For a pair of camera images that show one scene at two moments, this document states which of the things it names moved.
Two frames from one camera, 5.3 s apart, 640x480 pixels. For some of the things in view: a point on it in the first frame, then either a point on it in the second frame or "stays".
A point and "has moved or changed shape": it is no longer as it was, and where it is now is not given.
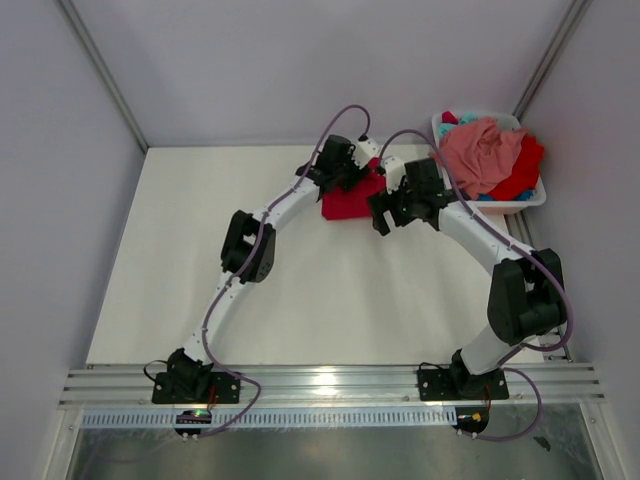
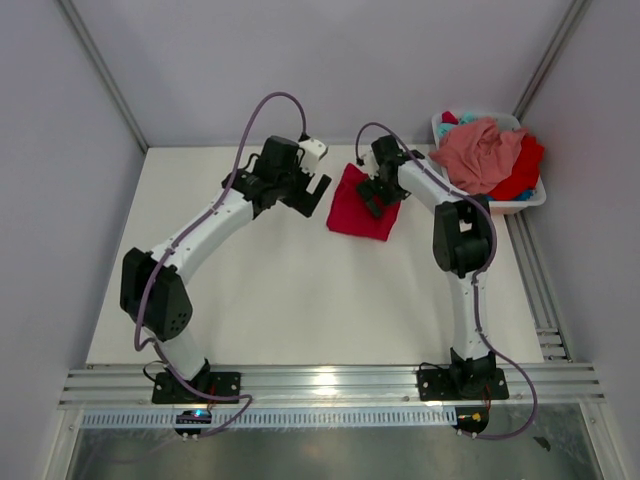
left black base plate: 225,388 stays
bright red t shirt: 525,171 stays
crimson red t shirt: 353,203 has moved or changed shape
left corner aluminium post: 73,15 stays
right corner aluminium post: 573,16 stays
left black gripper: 355,175 to 304,201
